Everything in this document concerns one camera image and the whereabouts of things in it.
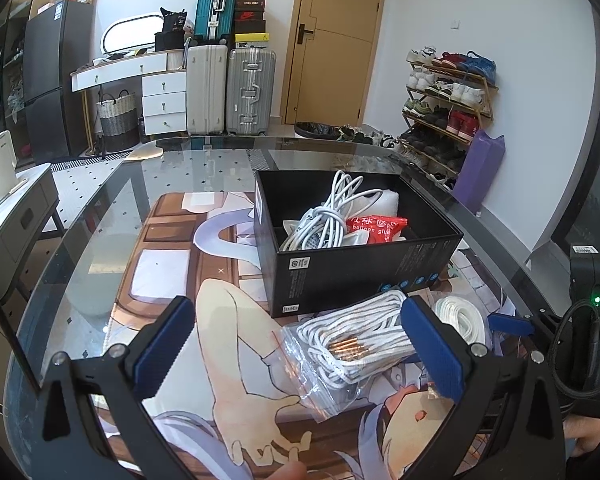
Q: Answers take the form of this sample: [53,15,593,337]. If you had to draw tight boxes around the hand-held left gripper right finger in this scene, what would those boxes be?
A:
[400,295,568,480]

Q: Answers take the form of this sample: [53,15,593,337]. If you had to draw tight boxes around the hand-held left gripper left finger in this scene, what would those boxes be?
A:
[30,295,197,480]

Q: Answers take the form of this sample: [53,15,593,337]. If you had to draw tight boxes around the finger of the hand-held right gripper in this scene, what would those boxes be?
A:
[487,310,563,356]

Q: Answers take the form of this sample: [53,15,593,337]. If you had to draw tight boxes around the white rope coil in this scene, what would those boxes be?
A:
[432,296,488,348]

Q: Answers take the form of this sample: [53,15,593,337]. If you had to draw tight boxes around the zip bag of white laces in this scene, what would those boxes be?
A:
[280,287,431,423]

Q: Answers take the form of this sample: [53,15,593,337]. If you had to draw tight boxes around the black cardboard box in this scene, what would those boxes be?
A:
[254,169,465,318]

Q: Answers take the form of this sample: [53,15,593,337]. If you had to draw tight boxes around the red snack packet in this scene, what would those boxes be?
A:
[345,215,410,245]

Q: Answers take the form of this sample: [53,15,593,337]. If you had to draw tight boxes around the white foam sheet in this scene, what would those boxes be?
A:
[360,190,399,223]

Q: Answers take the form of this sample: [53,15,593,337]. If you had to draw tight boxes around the white cable bundle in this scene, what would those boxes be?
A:
[279,170,383,252]

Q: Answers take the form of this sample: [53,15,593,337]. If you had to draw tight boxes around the person's right hand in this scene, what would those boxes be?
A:
[562,412,600,458]

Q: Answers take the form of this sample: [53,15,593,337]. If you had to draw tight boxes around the printed cartoon table mat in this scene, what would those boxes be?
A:
[97,192,531,480]

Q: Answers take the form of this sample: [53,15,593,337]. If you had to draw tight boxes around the purple bag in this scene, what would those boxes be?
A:
[452,129,506,213]

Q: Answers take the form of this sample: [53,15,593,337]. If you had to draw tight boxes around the grey side cabinet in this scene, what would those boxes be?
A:
[0,162,61,306]

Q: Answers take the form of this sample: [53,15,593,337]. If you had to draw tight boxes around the round beige stool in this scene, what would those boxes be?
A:
[126,142,163,162]

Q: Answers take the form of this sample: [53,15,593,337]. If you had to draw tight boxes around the shoe rack with shoes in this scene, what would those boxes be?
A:
[397,47,498,185]

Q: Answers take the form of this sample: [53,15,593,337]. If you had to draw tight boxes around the pile of loose shoes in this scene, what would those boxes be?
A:
[337,124,401,150]

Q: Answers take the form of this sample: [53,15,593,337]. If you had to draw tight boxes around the grey white woven basket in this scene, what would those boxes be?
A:
[97,89,140,151]

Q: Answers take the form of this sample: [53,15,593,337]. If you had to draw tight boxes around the white dresser with drawers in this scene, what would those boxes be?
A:
[71,50,188,137]

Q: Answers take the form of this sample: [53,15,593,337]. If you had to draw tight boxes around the black trash bin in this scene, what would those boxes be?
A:
[295,121,342,140]

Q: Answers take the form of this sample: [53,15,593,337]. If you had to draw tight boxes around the white suitcase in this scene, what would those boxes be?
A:
[186,44,229,136]

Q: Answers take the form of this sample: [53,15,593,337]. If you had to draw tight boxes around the silver suitcase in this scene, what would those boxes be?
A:
[226,47,277,136]

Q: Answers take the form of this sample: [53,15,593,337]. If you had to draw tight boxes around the dark grey refrigerator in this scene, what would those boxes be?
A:
[24,0,97,158]

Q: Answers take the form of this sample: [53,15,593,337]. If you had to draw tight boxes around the tan wooden door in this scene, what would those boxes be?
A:
[280,0,388,128]

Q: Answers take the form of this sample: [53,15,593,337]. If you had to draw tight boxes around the black bag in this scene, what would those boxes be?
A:
[154,7,188,52]

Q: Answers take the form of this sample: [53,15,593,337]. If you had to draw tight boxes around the oval mirror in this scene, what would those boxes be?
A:
[102,12,167,58]

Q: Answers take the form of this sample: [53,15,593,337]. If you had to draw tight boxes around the teal suitcase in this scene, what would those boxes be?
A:
[196,0,240,45]

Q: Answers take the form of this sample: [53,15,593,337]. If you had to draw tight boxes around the black window frame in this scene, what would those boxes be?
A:
[552,20,600,261]

